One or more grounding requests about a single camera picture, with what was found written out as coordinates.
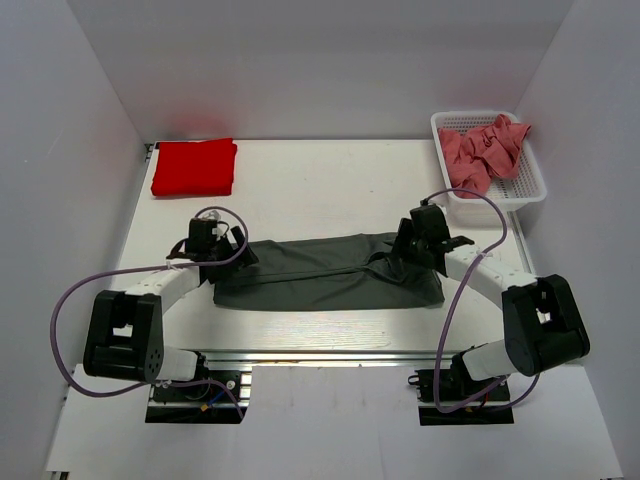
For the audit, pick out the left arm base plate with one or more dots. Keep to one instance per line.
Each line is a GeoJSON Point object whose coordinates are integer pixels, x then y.
{"type": "Point", "coordinates": [203, 404]}

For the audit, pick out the white plastic basket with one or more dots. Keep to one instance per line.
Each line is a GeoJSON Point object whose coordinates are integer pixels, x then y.
{"type": "Point", "coordinates": [510, 195]}

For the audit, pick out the folded red t-shirt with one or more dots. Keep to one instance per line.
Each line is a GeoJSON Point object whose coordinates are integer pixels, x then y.
{"type": "Point", "coordinates": [202, 168]}

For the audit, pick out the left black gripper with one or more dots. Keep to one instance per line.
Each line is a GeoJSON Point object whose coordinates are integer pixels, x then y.
{"type": "Point", "coordinates": [247, 258]}

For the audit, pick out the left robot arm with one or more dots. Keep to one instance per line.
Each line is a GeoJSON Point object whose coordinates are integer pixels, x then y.
{"type": "Point", "coordinates": [126, 337]}

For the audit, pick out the aluminium table rail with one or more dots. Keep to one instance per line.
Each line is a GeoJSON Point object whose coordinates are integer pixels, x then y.
{"type": "Point", "coordinates": [323, 357]}

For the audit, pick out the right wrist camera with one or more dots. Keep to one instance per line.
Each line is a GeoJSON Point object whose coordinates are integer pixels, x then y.
{"type": "Point", "coordinates": [430, 222]}

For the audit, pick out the dark grey t-shirt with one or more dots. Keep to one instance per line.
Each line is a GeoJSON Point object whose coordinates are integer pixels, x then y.
{"type": "Point", "coordinates": [355, 272]}

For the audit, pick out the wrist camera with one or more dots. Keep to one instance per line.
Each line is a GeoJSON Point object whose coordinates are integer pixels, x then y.
{"type": "Point", "coordinates": [430, 222]}
{"type": "Point", "coordinates": [202, 234]}

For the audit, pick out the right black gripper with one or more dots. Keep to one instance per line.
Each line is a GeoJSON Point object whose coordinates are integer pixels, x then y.
{"type": "Point", "coordinates": [401, 247]}

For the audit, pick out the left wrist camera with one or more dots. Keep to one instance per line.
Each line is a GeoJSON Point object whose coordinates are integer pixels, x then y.
{"type": "Point", "coordinates": [202, 234]}

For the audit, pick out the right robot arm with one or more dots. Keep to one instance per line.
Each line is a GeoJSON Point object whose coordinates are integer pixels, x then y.
{"type": "Point", "coordinates": [542, 324]}

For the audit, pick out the crumpled pink t-shirt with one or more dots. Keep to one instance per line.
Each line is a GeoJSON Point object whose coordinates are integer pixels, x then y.
{"type": "Point", "coordinates": [483, 154]}

